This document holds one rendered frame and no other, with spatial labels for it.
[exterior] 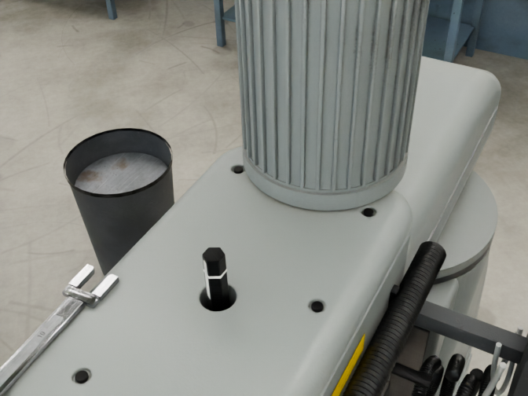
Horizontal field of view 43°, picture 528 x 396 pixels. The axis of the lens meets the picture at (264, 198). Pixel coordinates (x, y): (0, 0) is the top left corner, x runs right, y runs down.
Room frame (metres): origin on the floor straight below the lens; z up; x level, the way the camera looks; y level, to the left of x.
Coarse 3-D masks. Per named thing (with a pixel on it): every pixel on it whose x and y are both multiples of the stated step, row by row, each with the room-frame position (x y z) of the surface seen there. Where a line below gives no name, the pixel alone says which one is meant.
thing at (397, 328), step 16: (416, 256) 0.57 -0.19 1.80; (432, 256) 0.56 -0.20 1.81; (416, 272) 0.54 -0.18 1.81; (432, 272) 0.54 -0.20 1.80; (400, 288) 0.52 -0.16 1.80; (416, 288) 0.51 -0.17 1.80; (400, 304) 0.49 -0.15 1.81; (416, 304) 0.49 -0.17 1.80; (384, 320) 0.47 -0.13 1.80; (400, 320) 0.47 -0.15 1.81; (384, 336) 0.45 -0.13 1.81; (400, 336) 0.45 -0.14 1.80; (368, 352) 0.43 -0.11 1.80; (384, 352) 0.43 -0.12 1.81; (400, 352) 0.44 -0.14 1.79; (368, 368) 0.41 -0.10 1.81; (384, 368) 0.41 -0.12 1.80; (352, 384) 0.39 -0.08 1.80; (368, 384) 0.39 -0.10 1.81; (384, 384) 0.40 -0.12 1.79
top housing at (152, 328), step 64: (192, 192) 0.60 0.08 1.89; (256, 192) 0.59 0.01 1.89; (128, 256) 0.50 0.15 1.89; (192, 256) 0.49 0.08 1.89; (256, 256) 0.49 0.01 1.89; (320, 256) 0.49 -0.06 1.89; (384, 256) 0.49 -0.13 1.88; (128, 320) 0.41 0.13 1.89; (192, 320) 0.41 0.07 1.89; (256, 320) 0.41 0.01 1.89; (320, 320) 0.40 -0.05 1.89; (64, 384) 0.34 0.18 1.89; (128, 384) 0.34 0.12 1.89; (192, 384) 0.34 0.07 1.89; (256, 384) 0.34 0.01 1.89; (320, 384) 0.34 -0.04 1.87
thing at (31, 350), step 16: (80, 272) 0.47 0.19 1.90; (64, 288) 0.45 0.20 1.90; (96, 288) 0.45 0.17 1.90; (64, 304) 0.43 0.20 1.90; (80, 304) 0.43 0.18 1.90; (96, 304) 0.43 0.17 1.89; (48, 320) 0.41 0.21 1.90; (64, 320) 0.41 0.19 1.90; (32, 336) 0.39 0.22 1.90; (48, 336) 0.39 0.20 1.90; (16, 352) 0.37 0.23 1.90; (32, 352) 0.37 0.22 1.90; (0, 368) 0.36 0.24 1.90; (16, 368) 0.36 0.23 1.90; (0, 384) 0.34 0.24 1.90
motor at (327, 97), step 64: (256, 0) 0.59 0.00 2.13; (320, 0) 0.56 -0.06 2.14; (384, 0) 0.57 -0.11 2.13; (256, 64) 0.60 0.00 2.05; (320, 64) 0.56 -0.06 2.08; (384, 64) 0.57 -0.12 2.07; (256, 128) 0.61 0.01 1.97; (320, 128) 0.56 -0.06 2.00; (384, 128) 0.58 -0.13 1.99; (320, 192) 0.56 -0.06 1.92; (384, 192) 0.58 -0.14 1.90
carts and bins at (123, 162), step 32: (128, 128) 2.57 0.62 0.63; (64, 160) 2.34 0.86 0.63; (96, 160) 2.50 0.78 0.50; (128, 160) 2.48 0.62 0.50; (160, 160) 2.47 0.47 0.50; (96, 192) 2.26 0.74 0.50; (128, 192) 2.11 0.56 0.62; (160, 192) 2.21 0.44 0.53; (96, 224) 2.14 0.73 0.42; (128, 224) 2.12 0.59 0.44
